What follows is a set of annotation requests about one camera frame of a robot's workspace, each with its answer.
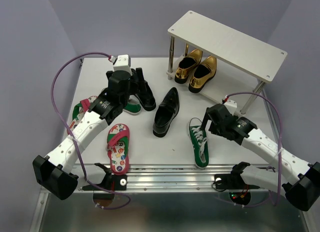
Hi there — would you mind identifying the pink flip-flop front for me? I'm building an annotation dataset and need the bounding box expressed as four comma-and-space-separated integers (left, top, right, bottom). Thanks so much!
106, 124, 130, 176

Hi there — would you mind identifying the white two-tier shoe shelf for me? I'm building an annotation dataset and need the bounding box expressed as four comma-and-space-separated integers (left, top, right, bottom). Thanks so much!
167, 10, 287, 103

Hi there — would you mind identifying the black loafer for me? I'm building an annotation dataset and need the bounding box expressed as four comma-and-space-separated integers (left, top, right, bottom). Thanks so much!
152, 87, 180, 138
135, 80, 156, 111

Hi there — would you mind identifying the pink flip-flop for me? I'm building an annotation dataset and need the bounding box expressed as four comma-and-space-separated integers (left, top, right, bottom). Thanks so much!
106, 124, 130, 176
69, 96, 97, 131

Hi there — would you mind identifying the pink flip-flop left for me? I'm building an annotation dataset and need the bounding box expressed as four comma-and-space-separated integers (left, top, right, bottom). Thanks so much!
69, 96, 97, 131

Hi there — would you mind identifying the left gold loafer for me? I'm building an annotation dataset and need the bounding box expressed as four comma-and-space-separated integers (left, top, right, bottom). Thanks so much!
174, 49, 203, 84

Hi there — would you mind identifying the gold loafer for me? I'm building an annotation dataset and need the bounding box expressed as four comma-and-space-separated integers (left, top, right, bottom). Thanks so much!
174, 49, 203, 84
188, 56, 217, 93

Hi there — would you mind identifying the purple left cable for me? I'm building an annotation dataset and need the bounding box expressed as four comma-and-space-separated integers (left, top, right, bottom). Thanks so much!
51, 51, 132, 210

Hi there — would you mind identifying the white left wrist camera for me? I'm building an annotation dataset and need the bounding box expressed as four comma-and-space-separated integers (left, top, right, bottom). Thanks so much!
113, 54, 133, 75

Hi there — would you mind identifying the green sneaker with laces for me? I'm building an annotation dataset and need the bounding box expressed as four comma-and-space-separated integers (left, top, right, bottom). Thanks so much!
187, 117, 209, 169

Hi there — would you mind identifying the right gold loafer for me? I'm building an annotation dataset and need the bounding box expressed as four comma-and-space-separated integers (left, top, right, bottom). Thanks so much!
188, 56, 217, 93

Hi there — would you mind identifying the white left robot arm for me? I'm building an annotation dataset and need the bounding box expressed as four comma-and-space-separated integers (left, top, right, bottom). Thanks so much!
32, 68, 145, 200

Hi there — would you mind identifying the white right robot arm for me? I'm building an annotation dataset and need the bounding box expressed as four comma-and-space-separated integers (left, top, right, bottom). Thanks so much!
201, 104, 320, 212

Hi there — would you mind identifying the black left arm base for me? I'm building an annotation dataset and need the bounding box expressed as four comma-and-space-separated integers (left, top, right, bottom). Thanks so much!
87, 163, 128, 191

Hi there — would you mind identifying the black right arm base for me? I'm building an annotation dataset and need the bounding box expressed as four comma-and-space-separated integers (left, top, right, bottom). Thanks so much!
211, 162, 259, 192

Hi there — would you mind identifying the aluminium rail frame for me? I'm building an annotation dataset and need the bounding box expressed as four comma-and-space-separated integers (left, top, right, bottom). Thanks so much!
30, 165, 315, 232

